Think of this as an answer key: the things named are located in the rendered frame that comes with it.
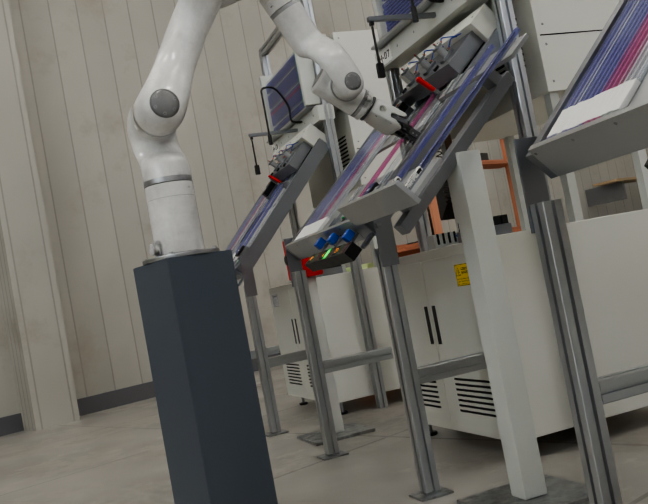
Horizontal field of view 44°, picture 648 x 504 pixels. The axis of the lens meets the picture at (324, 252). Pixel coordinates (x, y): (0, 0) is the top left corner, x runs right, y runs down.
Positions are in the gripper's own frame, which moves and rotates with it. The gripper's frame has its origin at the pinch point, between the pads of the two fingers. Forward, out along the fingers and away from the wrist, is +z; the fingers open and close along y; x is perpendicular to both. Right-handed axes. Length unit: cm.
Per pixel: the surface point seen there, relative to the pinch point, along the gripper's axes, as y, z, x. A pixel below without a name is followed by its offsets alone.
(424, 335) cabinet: 32, 41, 41
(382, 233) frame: -14.4, -0.6, 33.9
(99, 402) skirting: 409, -6, 116
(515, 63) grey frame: -13.9, 13.8, -28.6
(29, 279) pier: 371, -89, 62
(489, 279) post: -40, 19, 39
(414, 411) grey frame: -14, 27, 70
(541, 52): -9.9, 21.4, -39.1
